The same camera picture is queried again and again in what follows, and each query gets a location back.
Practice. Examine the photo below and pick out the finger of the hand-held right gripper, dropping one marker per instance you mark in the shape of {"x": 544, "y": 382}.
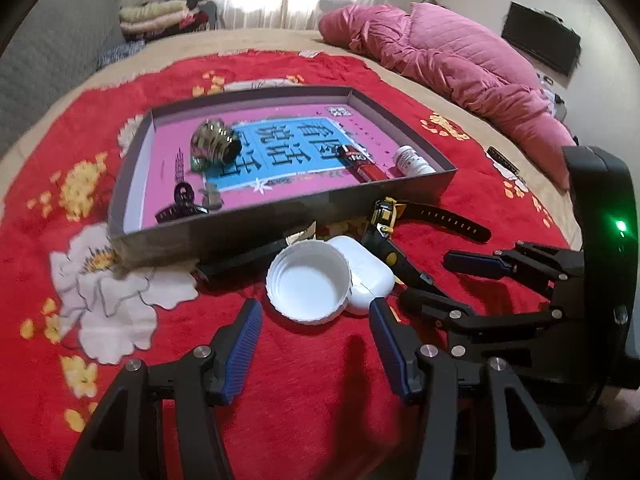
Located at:
{"x": 470, "y": 261}
{"x": 430, "y": 305}

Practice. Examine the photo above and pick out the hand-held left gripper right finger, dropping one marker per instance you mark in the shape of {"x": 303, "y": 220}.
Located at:
{"x": 392, "y": 355}

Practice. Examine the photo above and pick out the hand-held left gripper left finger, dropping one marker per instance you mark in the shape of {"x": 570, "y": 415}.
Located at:
{"x": 240, "y": 355}

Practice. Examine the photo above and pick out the black yellow wristwatch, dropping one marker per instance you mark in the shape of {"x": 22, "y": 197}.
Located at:
{"x": 450, "y": 220}

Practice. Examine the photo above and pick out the white earbuds case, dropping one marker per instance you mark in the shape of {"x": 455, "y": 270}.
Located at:
{"x": 365, "y": 270}

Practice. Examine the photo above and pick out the white bottle cap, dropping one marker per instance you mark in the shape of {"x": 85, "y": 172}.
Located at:
{"x": 305, "y": 285}

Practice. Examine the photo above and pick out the small white bottle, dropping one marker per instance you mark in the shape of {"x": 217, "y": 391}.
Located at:
{"x": 410, "y": 160}

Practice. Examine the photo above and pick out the grey cardboard box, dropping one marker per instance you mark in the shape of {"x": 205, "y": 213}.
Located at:
{"x": 250, "y": 235}

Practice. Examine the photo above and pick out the black lighter red label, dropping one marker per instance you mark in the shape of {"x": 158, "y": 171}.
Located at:
{"x": 362, "y": 162}

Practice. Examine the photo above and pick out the black hair clip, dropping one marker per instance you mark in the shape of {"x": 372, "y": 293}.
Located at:
{"x": 180, "y": 200}

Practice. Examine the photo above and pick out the red floral blanket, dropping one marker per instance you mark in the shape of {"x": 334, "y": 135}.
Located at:
{"x": 310, "y": 360}

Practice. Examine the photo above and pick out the small black flat bar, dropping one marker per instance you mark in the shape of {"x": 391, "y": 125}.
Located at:
{"x": 502, "y": 162}

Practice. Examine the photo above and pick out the black television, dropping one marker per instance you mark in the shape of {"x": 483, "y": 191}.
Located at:
{"x": 540, "y": 40}

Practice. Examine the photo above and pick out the pink quilt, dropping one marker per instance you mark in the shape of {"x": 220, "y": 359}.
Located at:
{"x": 450, "y": 60}

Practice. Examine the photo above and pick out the pink book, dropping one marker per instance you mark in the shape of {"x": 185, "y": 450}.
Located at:
{"x": 165, "y": 160}

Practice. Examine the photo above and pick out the blue patterned cloth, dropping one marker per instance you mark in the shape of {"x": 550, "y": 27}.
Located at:
{"x": 120, "y": 52}

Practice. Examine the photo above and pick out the pile of folded clothes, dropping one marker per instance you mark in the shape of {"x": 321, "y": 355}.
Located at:
{"x": 150, "y": 12}

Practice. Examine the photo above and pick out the grey quilted headboard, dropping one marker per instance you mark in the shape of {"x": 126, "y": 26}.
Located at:
{"x": 50, "y": 50}

